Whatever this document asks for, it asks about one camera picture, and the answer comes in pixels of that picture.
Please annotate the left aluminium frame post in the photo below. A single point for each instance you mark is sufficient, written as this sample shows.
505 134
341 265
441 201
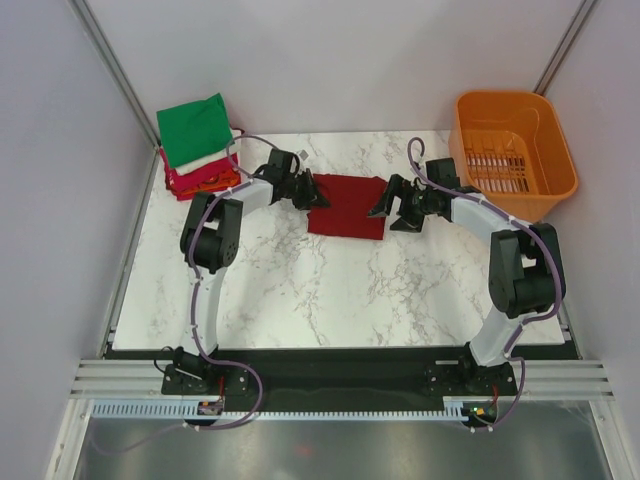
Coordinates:
99 40

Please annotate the green folded t shirt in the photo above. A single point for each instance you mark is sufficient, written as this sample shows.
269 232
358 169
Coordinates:
191 131

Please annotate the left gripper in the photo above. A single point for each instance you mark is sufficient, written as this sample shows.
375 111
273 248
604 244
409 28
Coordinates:
313 197

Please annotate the orange print folded t shirt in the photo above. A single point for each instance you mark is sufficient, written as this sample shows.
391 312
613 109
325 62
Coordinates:
221 181

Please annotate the pink red folded t shirt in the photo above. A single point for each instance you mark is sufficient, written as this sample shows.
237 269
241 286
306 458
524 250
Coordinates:
180 186

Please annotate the orange plastic basket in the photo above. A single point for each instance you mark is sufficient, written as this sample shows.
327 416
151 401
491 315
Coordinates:
510 146

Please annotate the right aluminium frame post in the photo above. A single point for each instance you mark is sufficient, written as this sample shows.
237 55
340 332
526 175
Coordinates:
576 25

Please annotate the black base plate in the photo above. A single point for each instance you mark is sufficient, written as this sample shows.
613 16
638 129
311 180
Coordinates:
363 377

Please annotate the aluminium frame post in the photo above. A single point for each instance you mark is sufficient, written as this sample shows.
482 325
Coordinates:
99 40
576 25

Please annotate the white folded t shirt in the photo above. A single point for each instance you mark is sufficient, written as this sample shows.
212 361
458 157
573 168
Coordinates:
209 159

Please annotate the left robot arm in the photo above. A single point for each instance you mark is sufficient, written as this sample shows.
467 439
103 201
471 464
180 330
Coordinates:
210 242

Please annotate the white slotted cable duct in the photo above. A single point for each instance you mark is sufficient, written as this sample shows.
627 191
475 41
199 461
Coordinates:
194 410

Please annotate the dark red t shirt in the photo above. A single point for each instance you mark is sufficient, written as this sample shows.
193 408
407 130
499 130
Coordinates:
350 200

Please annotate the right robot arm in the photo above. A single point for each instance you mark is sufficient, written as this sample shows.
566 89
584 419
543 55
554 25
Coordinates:
525 277

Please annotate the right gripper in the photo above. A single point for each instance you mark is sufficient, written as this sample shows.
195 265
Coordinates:
408 221

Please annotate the aluminium rail profile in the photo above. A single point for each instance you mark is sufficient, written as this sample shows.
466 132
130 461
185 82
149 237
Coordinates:
542 380

